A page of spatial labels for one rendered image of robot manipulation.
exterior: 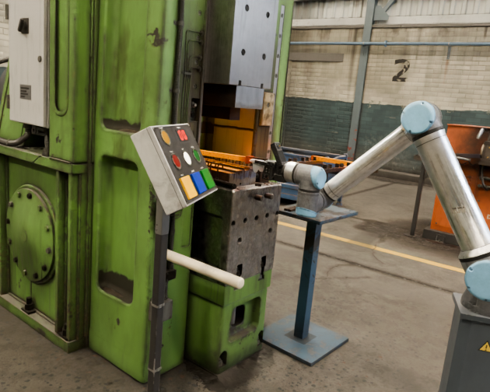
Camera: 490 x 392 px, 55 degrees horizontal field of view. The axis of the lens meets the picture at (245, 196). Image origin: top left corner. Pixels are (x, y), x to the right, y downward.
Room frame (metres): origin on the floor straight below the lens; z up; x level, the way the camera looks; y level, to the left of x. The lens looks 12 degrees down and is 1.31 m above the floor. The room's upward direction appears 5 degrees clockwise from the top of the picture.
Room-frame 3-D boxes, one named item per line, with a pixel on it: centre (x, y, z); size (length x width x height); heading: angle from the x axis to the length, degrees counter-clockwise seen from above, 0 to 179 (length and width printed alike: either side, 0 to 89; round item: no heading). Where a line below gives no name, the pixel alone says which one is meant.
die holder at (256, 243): (2.32, 0.16, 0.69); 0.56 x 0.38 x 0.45; 52
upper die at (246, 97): (2.27, 0.18, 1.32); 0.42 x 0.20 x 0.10; 52
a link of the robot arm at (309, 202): (1.96, -0.27, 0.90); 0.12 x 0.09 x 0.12; 148
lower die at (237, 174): (2.27, 0.18, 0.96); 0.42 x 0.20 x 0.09; 52
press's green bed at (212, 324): (2.32, 0.16, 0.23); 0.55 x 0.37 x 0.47; 52
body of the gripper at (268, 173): (2.06, -0.13, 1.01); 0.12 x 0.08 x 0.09; 52
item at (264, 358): (2.11, -0.02, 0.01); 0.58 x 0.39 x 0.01; 142
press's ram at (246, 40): (2.30, 0.16, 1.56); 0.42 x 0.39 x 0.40; 52
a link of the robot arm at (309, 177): (1.95, -0.26, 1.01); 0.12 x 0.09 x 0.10; 52
